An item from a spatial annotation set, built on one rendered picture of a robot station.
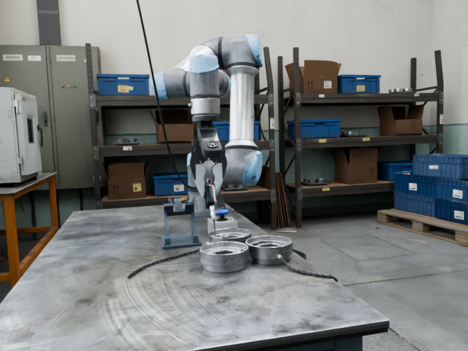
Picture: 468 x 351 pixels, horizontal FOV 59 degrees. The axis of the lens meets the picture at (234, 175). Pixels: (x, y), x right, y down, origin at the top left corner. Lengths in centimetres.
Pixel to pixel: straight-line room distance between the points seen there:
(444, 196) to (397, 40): 234
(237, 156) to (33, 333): 90
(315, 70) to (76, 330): 442
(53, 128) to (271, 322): 425
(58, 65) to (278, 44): 253
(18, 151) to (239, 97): 192
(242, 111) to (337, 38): 430
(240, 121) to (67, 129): 343
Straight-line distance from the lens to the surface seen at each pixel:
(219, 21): 521
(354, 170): 509
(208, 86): 107
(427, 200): 490
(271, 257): 90
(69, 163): 473
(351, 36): 578
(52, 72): 479
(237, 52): 151
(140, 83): 447
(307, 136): 483
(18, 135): 307
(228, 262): 86
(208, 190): 107
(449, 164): 464
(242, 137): 144
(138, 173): 442
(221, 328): 65
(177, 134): 440
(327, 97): 484
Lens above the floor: 108
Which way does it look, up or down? 6 degrees down
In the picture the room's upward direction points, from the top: 2 degrees counter-clockwise
